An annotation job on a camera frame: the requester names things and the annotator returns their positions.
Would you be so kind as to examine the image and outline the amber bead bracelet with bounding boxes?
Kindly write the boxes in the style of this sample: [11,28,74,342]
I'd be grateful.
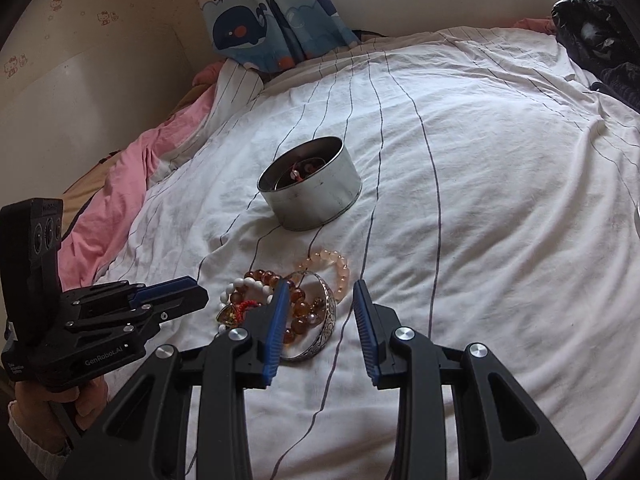
[243,269,308,346]

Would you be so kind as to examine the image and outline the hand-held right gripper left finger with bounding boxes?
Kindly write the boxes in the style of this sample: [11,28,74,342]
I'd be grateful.
[57,280,293,480]

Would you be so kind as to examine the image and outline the pink bead bracelet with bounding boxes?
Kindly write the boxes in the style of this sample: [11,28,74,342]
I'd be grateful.
[291,250,352,323]

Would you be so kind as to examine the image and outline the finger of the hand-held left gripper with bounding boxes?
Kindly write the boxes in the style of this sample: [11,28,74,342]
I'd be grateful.
[62,276,199,311]
[62,286,210,331]

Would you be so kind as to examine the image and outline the pink blanket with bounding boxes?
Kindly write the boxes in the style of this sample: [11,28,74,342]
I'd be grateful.
[57,60,226,286]

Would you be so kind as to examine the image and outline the small pink cloth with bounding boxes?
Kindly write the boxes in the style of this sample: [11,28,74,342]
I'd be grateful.
[515,17,557,35]

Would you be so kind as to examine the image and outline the whale print curtain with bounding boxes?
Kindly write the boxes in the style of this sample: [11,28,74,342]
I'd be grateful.
[200,0,361,73]

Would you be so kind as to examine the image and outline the white bead bracelet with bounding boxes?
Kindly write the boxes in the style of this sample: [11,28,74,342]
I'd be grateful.
[217,280,276,312]

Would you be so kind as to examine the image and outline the white striped bed sheet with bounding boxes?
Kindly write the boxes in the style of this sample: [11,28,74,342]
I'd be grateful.
[120,27,640,480]

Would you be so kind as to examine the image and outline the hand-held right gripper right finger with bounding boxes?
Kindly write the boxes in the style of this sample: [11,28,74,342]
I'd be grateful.
[352,280,588,480]

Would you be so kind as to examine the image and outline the red cord charm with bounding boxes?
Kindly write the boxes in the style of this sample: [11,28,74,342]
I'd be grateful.
[216,299,261,333]

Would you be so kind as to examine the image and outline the round metal tin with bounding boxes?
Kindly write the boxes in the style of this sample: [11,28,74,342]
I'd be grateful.
[257,136,363,232]

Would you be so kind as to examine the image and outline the black garment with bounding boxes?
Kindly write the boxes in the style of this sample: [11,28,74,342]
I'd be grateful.
[550,0,640,111]

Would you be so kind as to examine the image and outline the person's left hand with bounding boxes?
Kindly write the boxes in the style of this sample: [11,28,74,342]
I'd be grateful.
[14,375,109,433]

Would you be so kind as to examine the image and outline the silver bangle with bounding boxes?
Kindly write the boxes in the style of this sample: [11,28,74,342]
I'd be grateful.
[280,270,338,362]

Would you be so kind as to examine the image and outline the person's left forearm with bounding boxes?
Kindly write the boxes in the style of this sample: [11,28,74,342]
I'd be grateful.
[7,400,70,480]

